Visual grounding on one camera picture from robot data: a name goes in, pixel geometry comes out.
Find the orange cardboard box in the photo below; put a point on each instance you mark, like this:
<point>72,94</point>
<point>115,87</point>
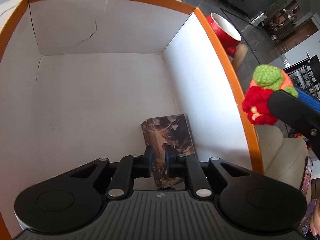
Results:
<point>78,77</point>

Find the crocheted strawberry toy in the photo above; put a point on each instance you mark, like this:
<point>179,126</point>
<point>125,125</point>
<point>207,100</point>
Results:
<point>266,80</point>

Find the photo card box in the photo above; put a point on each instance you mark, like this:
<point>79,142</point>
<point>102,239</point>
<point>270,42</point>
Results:
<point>161,132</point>

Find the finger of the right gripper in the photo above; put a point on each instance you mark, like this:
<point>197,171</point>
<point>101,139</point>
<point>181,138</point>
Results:
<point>297,115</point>
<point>312,102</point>

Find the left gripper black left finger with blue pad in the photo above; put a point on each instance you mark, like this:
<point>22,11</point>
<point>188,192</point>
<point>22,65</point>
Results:
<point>124,173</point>

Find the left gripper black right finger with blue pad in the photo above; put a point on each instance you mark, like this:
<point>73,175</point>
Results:
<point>190,170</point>

